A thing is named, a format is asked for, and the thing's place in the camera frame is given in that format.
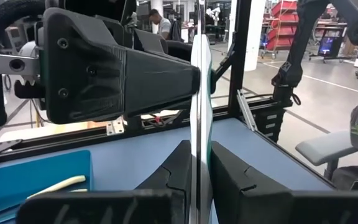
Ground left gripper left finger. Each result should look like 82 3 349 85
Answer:
16 139 193 224

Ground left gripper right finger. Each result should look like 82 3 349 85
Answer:
210 141 358 224

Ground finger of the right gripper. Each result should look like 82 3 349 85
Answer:
209 68 218 95
41 7 201 125

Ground blue-patterned-handle cutlery piece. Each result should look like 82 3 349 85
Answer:
188 0 214 224

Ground silver aluminium extrusion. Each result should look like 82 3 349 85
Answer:
236 89 259 132

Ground silver mounting plate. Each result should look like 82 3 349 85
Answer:
106 118 126 136

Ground blue-grey table mat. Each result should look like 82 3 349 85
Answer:
0 117 335 224

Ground white column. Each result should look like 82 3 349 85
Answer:
227 0 267 72

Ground black office chair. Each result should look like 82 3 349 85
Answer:
134 27 194 63

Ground red storage bins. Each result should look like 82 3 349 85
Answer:
265 0 300 52

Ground grey padded armrest chair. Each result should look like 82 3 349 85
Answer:
295 129 358 192

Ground blue plastic bin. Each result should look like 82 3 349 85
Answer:
0 150 93 220

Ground stand with blue screen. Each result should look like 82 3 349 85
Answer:
308 20 354 63

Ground black aluminium table frame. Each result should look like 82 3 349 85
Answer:
0 0 338 190

